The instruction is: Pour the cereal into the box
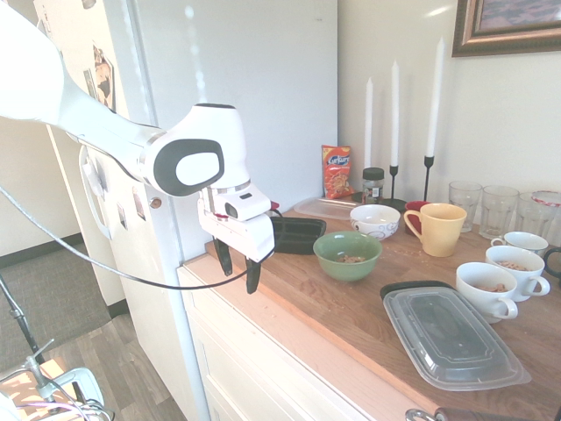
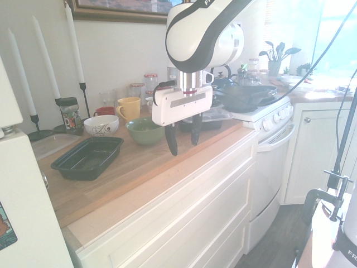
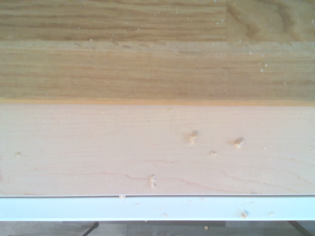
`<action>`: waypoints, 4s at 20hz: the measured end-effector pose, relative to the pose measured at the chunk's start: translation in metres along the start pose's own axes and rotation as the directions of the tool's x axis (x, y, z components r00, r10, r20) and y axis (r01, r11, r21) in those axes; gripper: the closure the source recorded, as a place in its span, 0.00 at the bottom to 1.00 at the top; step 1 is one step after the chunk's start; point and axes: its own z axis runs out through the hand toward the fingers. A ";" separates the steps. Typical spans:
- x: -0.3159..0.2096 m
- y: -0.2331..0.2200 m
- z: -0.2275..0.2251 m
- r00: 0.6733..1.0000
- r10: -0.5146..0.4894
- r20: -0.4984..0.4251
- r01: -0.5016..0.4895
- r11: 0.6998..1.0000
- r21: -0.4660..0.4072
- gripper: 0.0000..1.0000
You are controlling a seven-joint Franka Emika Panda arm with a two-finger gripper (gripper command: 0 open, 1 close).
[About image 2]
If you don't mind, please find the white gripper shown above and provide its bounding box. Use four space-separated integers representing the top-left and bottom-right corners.
152 85 214 157

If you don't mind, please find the green ceramic bowl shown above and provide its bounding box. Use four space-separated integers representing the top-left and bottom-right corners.
125 117 166 146

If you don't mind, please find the lidded black plastic container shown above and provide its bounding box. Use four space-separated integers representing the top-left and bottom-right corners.
178 113 227 132

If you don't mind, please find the clear container lid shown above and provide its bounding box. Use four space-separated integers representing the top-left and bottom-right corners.
182 108 234 123

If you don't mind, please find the yellow mug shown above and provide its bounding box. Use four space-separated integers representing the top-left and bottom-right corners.
115 97 141 126

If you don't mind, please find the blue kettle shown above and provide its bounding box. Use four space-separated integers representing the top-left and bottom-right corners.
212 64 238 87

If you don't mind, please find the black wok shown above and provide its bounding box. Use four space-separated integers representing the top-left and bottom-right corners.
215 85 278 112

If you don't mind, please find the clear drinking glass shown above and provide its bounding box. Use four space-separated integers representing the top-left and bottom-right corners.
113 87 131 100
99 90 117 108

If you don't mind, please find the white drawer cabinet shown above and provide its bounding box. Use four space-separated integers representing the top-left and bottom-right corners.
75 131 260 268

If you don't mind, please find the red mug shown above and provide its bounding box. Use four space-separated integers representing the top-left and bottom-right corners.
93 106 116 117

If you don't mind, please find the white bowl swirl print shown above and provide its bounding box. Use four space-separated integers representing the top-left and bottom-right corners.
83 114 120 137

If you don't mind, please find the white stove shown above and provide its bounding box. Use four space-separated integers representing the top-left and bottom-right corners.
213 93 296 255

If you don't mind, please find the glass french press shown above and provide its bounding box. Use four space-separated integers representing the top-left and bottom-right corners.
237 63 249 84

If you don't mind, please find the open black plastic tray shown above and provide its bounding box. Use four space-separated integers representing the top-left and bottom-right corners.
50 136 125 181

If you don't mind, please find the pale utensil holder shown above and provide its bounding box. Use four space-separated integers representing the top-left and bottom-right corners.
268 60 282 76

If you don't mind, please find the black-lidded jar floral label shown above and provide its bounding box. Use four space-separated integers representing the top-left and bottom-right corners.
59 97 84 131

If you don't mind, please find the plain white bowl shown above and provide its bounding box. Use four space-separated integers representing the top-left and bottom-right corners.
280 74 305 85
288 83 315 93

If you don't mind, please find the white cabinet door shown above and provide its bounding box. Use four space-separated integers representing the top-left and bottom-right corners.
283 102 353 206

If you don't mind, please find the loose clear plastic lid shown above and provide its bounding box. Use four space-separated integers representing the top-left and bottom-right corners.
31 133 82 160

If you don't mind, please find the potted green plant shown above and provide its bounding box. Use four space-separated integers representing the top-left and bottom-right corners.
296 63 316 78

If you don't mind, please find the framed picture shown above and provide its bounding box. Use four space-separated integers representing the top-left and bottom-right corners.
71 0 186 25

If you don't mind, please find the tall white candle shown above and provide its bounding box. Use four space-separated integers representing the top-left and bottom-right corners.
32 15 61 99
64 2 85 84
7 27 37 117

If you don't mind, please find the black stand pole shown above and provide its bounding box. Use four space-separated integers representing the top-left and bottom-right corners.
327 68 357 190

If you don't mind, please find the black metal clamp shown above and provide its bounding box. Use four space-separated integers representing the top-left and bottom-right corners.
302 169 354 227

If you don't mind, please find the white fridge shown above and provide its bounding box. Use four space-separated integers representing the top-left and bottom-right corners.
0 127 75 268

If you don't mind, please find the white slanted panel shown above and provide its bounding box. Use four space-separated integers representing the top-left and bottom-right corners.
0 55 25 138

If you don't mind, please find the colourful fridge magnet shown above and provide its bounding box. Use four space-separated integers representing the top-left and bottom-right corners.
0 200 18 251

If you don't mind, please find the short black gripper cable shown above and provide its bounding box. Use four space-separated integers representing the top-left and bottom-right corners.
152 80 177 107

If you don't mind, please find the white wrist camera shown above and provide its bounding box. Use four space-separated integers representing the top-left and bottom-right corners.
200 70 215 85

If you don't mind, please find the long black cable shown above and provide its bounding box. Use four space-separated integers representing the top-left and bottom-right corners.
214 0 357 106

